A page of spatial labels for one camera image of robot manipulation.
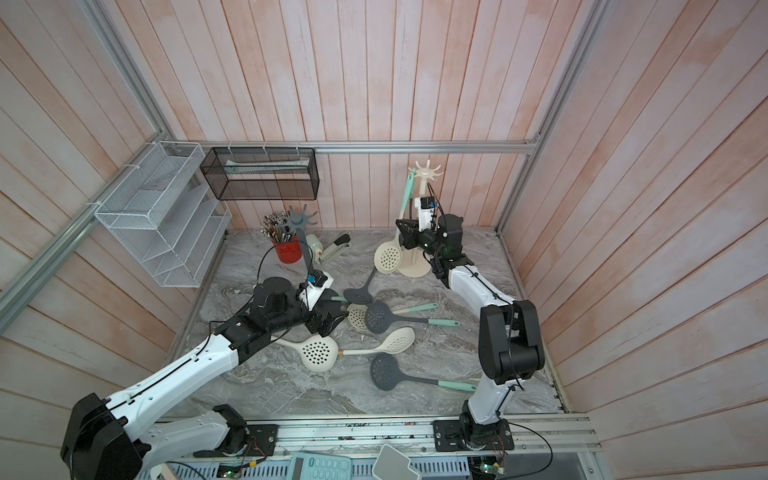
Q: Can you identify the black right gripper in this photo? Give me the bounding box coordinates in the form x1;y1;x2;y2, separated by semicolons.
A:
397;219;446;263

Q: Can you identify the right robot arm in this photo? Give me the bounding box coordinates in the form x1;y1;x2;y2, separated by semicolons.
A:
396;214;545;430

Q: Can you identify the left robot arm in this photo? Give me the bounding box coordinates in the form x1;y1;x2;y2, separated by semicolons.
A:
61;273;342;479

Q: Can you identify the cream skimmer under pile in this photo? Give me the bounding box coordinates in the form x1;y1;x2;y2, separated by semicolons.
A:
346;303;438;332

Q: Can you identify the cream utensil rack stand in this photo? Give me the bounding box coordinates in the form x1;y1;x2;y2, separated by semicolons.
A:
396;160;440;278

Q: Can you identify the large cream skimmer left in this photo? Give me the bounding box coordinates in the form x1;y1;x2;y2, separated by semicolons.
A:
273;335;339;373

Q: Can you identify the grey skimmer near grey rack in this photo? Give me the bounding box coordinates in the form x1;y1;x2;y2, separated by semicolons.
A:
343;267;378;305

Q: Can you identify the cream skimmer centre front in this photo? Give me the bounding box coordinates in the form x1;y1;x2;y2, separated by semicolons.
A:
339;327;415;356

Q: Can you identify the grey skimmer front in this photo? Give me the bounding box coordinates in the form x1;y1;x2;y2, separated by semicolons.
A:
370;353;477;393

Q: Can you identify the grey utensil rack stand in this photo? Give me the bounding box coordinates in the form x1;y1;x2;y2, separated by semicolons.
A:
287;205;317;284

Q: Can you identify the mint green pencil sharpener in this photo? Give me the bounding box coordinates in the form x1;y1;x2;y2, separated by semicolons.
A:
306;234;324;262

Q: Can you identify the mint stapler black top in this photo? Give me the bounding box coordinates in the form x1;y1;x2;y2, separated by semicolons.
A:
319;233;351;264

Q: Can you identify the red metal pencil cup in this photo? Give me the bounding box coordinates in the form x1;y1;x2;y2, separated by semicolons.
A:
275;238;303;264

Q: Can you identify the bundle of pencils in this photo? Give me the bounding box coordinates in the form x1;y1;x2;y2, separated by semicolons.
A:
261;211;293;244

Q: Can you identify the grey calculator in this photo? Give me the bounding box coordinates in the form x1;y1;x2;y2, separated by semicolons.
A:
286;452;352;480

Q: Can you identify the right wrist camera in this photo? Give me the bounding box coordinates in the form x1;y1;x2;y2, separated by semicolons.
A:
414;195;438;231

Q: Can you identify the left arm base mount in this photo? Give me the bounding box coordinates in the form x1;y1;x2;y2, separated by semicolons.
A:
193;404;279;458

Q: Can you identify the black mesh wall basket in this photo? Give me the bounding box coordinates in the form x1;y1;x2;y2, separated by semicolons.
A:
201;146;320;201

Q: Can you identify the white wire mesh shelf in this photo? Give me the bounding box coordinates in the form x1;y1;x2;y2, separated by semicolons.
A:
95;142;231;288

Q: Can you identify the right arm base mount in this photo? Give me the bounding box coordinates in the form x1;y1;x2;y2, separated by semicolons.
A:
432;413;515;452

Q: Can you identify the aluminium rail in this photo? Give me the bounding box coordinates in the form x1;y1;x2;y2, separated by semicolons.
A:
149;413;603;460

